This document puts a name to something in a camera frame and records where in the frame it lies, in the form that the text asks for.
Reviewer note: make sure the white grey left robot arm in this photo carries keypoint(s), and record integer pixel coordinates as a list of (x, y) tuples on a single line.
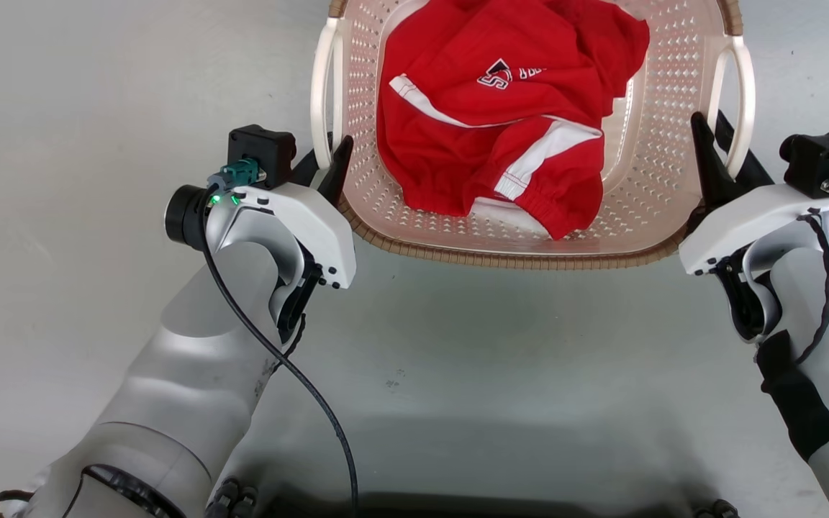
[(191, 374)]

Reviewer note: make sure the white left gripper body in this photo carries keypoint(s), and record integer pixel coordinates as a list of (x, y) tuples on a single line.
[(306, 219)]

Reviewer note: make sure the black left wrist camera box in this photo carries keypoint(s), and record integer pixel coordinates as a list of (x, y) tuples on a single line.
[(260, 147)]

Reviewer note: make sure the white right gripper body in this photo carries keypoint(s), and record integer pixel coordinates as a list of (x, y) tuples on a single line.
[(753, 216)]

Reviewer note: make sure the red garment with white stripes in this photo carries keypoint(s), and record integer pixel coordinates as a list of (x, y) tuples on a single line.
[(458, 144)]

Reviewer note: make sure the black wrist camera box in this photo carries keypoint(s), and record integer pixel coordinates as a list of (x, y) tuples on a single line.
[(821, 158), (260, 147)]

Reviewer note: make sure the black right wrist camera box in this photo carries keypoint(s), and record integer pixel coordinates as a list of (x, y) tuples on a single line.
[(821, 158)]

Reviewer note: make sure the dark robot base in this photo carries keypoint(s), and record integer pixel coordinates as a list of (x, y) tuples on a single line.
[(458, 507)]

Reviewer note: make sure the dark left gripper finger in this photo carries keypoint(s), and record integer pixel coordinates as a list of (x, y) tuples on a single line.
[(339, 169), (306, 171)]

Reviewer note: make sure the beige perforated plastic laundry basket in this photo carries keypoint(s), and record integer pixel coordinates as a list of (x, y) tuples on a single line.
[(663, 129)]

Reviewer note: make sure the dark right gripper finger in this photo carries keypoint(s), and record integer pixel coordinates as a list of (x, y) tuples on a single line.
[(713, 173), (756, 176)]

